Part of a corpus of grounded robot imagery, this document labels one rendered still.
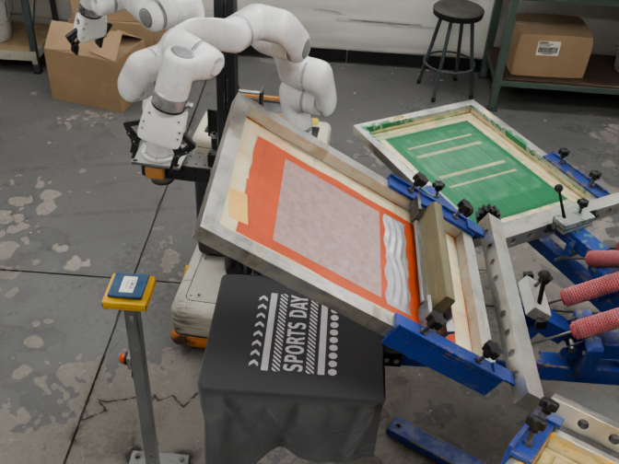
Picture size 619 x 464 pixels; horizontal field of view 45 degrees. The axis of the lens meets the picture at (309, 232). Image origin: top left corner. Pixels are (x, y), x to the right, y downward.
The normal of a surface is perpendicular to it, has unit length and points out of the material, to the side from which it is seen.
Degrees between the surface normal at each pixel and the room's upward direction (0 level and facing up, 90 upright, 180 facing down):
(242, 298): 0
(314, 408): 94
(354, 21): 90
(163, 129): 92
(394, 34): 90
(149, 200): 0
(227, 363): 0
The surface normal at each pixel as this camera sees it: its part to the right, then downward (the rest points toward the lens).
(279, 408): 0.02, 0.68
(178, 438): 0.05, -0.79
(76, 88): -0.29, 0.58
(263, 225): 0.54, -0.65
